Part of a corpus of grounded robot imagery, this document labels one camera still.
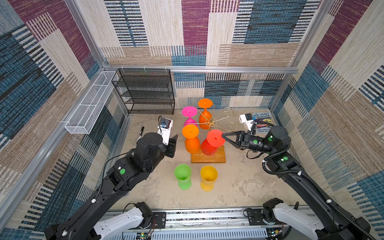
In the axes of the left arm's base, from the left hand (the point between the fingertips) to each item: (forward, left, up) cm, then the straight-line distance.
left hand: (173, 132), depth 63 cm
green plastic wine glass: (-6, -3, -29) cm, 30 cm away
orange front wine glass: (+3, -8, -12) cm, 15 cm away
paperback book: (+37, -62, -33) cm, 79 cm away
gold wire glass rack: (+9, -17, -4) cm, 20 cm away
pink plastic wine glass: (+15, -7, -3) cm, 17 cm away
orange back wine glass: (+20, -15, -2) cm, 25 cm away
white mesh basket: (+23, +57, -17) cm, 64 cm away
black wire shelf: (+53, +26, -20) cm, 62 cm away
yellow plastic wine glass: (-7, -16, -28) cm, 33 cm away
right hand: (-4, -20, 0) cm, 20 cm away
